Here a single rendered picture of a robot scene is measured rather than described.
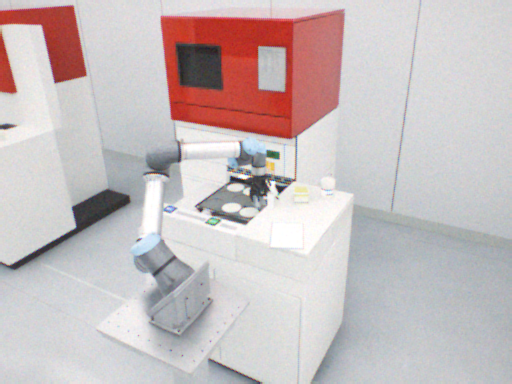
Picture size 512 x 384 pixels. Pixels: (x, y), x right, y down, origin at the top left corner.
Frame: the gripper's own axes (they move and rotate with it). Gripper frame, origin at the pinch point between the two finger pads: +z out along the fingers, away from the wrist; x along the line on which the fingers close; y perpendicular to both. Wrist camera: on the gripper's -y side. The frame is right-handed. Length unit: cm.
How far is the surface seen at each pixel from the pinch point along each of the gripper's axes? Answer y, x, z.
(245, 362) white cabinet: 28, -25, 73
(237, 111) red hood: -32, 8, -42
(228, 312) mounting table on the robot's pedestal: 53, -45, 9
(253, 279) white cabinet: 32.6, -22.0, 16.7
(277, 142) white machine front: -15.4, 22.6, -26.3
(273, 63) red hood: -13, 18, -69
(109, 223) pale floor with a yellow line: -189, -46, 92
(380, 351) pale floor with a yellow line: 48, 54, 91
